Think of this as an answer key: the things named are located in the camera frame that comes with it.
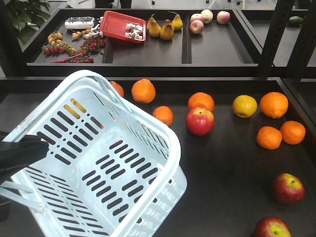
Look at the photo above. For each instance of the orange with knob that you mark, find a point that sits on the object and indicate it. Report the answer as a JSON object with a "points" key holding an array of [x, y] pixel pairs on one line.
{"points": [[118, 88]]}

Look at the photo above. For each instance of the white remote device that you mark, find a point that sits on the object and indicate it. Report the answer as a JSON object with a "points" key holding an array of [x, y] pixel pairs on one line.
{"points": [[76, 23]]}

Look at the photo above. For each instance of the large orange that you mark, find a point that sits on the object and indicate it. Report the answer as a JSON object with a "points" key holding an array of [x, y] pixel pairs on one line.
{"points": [[143, 91], [274, 104]]}

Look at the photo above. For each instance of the small orange right left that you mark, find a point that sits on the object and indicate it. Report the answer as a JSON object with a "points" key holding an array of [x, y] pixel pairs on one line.
{"points": [[269, 137]]}

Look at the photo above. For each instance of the dark red apple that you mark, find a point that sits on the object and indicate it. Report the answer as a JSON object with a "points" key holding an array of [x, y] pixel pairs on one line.
{"points": [[287, 189]]}

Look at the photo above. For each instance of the orange behind middle apple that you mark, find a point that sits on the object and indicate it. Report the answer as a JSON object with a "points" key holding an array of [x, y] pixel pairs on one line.
{"points": [[203, 100]]}

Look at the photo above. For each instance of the light blue plastic basket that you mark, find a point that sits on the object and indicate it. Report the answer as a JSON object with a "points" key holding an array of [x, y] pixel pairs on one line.
{"points": [[111, 170]]}

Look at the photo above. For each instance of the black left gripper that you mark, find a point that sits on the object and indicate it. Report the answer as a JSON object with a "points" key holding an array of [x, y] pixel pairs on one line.
{"points": [[14, 156]]}

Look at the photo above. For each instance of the black rear display tray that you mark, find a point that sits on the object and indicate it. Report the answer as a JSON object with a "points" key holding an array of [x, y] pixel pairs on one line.
{"points": [[219, 51]]}

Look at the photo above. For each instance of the large orange right rear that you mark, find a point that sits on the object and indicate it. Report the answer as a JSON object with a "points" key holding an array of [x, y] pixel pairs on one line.
{"points": [[274, 104]]}

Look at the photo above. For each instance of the yellow apple right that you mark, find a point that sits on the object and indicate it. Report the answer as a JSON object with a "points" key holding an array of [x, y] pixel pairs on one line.
{"points": [[244, 106]]}

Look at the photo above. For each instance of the red plastic tray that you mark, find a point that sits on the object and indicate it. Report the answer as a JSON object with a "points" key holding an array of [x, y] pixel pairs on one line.
{"points": [[123, 27]]}

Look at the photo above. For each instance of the black wood produce display stand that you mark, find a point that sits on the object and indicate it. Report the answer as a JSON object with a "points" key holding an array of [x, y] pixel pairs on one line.
{"points": [[229, 175]]}

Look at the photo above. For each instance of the small orange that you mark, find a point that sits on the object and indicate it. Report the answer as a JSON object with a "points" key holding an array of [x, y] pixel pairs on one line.
{"points": [[269, 137], [164, 114], [292, 132]]}

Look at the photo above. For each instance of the green potted plant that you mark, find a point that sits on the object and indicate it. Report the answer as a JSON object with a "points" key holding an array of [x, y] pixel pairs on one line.
{"points": [[27, 16]]}

